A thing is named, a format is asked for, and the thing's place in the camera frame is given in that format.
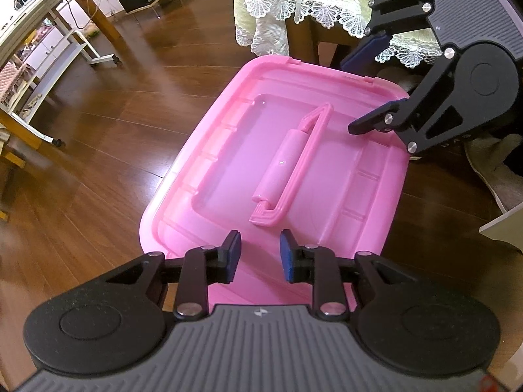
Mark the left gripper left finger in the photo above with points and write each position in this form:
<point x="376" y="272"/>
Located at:
<point x="198" y="269"/>

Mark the white slipper foot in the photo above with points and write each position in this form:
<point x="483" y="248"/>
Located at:
<point x="498" y="162"/>

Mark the green covered sofa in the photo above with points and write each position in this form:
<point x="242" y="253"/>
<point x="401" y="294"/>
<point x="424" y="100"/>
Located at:
<point x="295" y="27"/>

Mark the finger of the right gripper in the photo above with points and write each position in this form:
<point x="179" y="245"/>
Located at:
<point x="388" y="35"/>
<point x="463" y="93"/>

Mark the white shelf rack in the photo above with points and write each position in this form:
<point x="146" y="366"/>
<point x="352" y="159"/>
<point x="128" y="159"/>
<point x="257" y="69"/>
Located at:
<point x="38" y="45"/>

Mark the pink plastic bin lid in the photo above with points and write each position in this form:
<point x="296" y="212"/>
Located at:
<point x="273" y="152"/>

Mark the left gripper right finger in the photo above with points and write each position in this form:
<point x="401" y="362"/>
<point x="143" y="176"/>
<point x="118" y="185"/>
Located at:
<point x="319" y="267"/>

